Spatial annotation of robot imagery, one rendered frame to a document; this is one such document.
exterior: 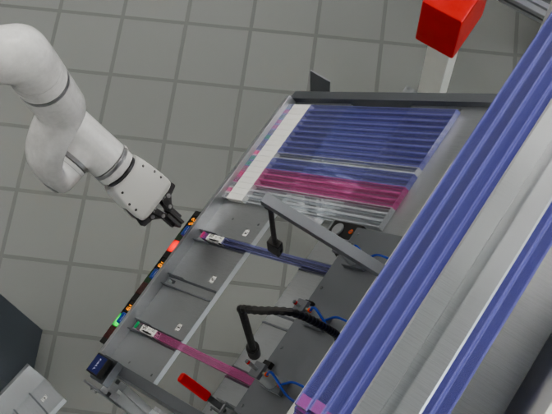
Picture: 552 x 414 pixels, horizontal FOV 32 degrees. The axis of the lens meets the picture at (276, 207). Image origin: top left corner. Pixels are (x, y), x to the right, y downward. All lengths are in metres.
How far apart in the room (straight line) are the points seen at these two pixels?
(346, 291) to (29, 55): 0.59
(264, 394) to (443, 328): 0.74
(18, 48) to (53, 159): 0.30
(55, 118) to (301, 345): 0.59
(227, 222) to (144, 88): 1.08
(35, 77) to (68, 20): 1.55
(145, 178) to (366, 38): 1.24
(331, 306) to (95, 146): 0.63
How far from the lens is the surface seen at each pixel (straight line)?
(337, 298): 1.43
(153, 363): 1.79
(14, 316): 2.50
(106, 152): 1.85
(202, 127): 2.85
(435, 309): 0.69
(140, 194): 1.90
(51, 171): 1.77
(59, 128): 1.71
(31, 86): 1.57
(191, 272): 1.89
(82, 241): 2.78
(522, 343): 1.23
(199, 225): 1.96
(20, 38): 1.52
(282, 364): 1.42
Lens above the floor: 2.57
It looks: 70 degrees down
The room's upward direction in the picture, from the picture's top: 6 degrees counter-clockwise
